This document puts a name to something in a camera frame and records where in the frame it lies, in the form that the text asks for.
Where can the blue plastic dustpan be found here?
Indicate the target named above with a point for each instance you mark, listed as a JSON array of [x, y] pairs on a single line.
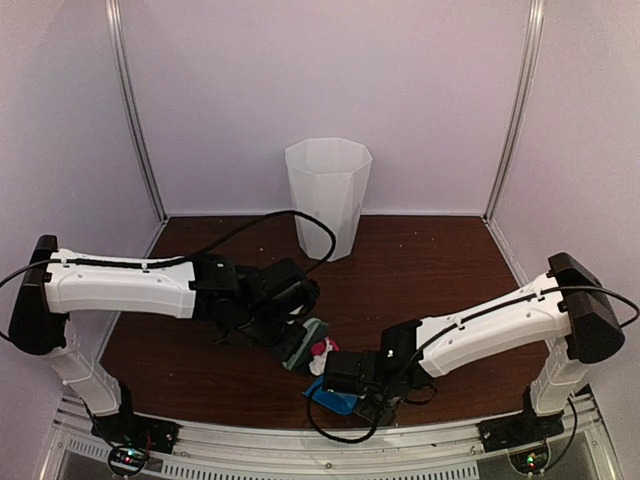
[[339, 403]]

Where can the mint green hand brush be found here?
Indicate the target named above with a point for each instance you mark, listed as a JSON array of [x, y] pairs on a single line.
[[315, 331]]

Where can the aluminium right frame rail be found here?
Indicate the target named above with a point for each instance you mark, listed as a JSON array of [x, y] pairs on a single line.
[[528, 65]]

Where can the aluminium left frame rail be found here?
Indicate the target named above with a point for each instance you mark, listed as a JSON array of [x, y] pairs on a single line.
[[132, 116]]

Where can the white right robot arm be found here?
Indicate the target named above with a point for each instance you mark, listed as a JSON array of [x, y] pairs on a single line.
[[567, 306]]

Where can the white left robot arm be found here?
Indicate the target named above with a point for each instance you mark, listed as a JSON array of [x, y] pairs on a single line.
[[270, 307]]

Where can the aluminium frame rail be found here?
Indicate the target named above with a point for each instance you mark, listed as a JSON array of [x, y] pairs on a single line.
[[528, 65], [132, 116]]

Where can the translucent white waste bin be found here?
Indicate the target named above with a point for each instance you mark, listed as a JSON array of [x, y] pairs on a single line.
[[328, 178]]

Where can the large pink paper scrap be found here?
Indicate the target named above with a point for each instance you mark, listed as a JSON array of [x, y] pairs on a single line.
[[324, 346]]

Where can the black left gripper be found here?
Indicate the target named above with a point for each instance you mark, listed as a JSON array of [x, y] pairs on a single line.
[[287, 346]]

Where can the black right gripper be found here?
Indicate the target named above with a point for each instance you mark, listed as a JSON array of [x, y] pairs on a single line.
[[386, 415]]

